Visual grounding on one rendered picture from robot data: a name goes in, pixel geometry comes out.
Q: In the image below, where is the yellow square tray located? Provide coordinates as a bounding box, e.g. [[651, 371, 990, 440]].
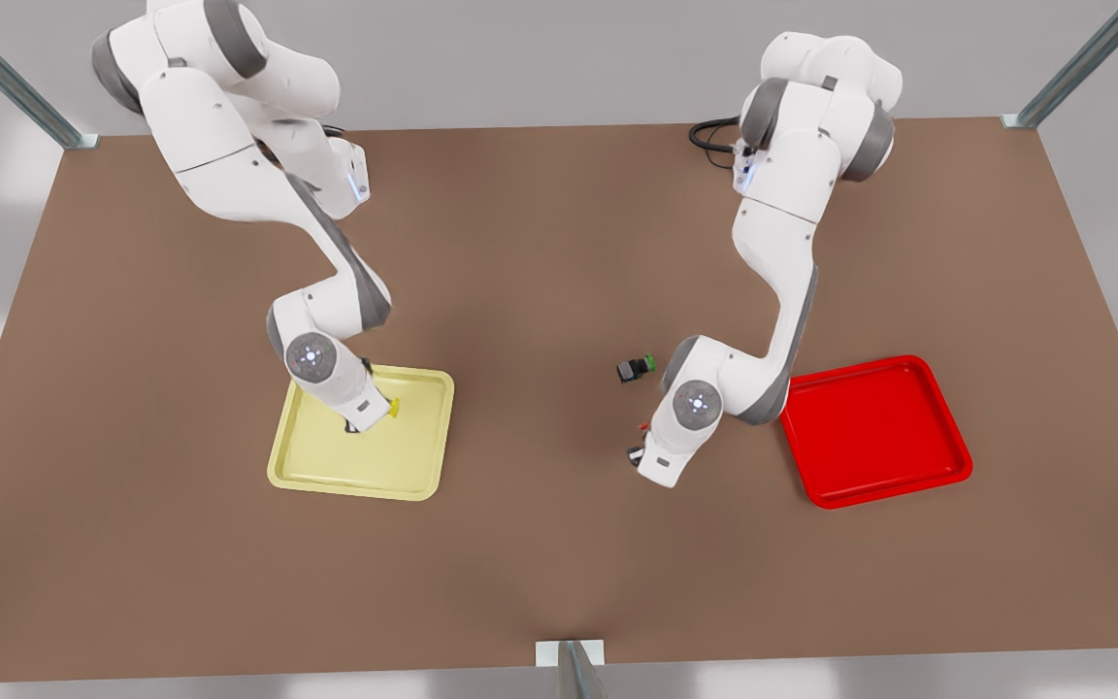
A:
[[267, 365, 455, 502]]

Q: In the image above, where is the red square tray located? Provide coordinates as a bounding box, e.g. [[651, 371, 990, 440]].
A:
[[779, 355, 973, 510]]

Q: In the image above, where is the silver frame post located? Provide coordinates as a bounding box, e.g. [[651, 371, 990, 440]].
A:
[[535, 639, 608, 699], [1001, 0, 1118, 131], [0, 0, 100, 150]]

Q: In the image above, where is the black cable loop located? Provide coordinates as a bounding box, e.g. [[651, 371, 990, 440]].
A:
[[688, 116, 744, 172]]

